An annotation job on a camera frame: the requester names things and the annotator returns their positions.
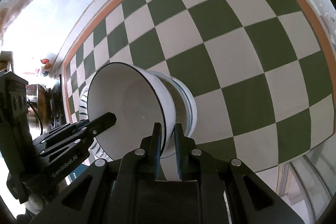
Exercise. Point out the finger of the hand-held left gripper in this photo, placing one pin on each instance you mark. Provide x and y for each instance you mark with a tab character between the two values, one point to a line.
105	121

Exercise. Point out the blue kitchen cabinet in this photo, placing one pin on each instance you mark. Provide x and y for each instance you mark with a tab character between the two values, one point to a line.
78	171

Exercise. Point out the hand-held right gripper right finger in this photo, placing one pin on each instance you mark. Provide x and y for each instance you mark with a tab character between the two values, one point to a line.
179	153

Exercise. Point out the green checkered tablecloth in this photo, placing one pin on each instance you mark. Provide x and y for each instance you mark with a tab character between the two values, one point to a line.
236	56

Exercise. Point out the orange fruit wall sticker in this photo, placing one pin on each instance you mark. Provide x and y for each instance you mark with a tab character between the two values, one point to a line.
45	61

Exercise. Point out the blue printed white bowl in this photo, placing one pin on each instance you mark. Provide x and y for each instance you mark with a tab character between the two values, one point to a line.
193	109

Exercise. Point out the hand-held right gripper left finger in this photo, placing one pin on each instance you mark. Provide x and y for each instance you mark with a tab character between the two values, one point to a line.
157	151

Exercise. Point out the black striped white plate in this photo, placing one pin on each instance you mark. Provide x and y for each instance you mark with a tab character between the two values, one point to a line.
83	106

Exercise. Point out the plain white bowl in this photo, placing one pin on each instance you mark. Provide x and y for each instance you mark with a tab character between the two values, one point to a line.
181	106

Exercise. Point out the dark rimmed white bowl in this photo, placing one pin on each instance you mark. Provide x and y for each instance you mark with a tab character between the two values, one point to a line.
126	106

